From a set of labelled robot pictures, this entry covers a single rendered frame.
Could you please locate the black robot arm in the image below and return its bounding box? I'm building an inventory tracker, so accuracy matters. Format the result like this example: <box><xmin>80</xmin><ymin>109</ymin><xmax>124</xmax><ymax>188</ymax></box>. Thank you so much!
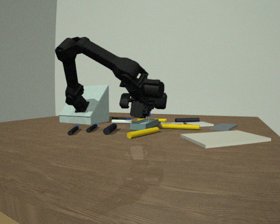
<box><xmin>55</xmin><ymin>37</ymin><xmax>164</xmax><ymax>118</ymax></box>

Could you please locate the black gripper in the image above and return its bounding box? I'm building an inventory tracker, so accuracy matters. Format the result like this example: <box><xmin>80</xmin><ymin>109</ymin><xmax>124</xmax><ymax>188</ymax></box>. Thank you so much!
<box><xmin>119</xmin><ymin>93</ymin><xmax>167</xmax><ymax>111</ymax></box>

